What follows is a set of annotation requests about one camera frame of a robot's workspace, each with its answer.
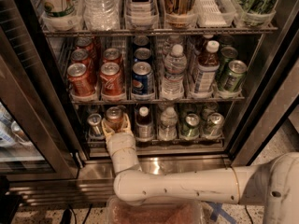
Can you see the red cola can front right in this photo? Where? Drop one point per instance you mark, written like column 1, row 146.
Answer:
column 111, row 78

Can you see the fridge door right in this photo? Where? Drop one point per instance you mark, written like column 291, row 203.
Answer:
column 279, row 98

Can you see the green can bottom left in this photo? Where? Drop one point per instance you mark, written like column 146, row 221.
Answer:
column 189, row 127

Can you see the water bottle bottom shelf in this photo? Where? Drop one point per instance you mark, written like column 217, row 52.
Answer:
column 167, row 130

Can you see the blue pepsi can front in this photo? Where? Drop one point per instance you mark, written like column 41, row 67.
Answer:
column 142, row 78

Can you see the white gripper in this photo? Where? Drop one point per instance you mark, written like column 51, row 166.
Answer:
column 120, row 141

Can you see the brown tea bottle shelf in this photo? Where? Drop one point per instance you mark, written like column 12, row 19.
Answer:
column 144, row 125
column 205, row 70

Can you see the tall white green can top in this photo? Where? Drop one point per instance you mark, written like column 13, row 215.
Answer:
column 59, row 0

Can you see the red cola can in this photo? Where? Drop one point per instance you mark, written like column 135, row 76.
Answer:
column 112, row 55
column 88, row 44
column 83, row 56
column 80, row 79
column 111, row 78

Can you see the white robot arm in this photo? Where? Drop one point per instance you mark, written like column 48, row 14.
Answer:
column 274, row 185

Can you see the fridge glass door left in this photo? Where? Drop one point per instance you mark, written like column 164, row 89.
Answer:
column 40, row 153

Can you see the orange soda can front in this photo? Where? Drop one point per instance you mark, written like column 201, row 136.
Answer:
column 115, row 118

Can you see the brown tea bottle bottom shelf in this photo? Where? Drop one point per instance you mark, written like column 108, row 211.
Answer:
column 144, row 125

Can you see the clear plastic bin on floor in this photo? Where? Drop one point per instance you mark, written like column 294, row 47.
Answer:
column 155, row 211

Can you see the green can middle front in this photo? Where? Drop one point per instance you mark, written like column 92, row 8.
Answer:
column 232, row 76

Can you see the red cola can front left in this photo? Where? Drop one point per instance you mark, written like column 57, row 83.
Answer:
column 80, row 79

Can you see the clear water bottle top shelf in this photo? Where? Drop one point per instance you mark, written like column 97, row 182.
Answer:
column 101, row 15

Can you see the slim silver can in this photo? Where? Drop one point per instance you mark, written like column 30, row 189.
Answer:
column 94, row 120

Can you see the green can bottom right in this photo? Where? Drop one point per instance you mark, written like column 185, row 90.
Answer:
column 213, row 126

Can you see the brown tea bottle middle shelf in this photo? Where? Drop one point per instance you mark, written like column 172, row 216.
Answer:
column 205, row 70

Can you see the empty white plastic tray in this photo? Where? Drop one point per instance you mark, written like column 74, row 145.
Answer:
column 215, row 13

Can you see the blue pepsi can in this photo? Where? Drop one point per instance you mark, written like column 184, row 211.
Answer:
column 142, row 78
column 142, row 55

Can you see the blue tape cross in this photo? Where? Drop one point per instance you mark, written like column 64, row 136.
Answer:
column 217, row 212

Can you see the water bottle middle shelf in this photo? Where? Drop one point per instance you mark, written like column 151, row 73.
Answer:
column 175, row 64

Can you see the tall brown can top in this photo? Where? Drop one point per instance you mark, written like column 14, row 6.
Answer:
column 179, row 13

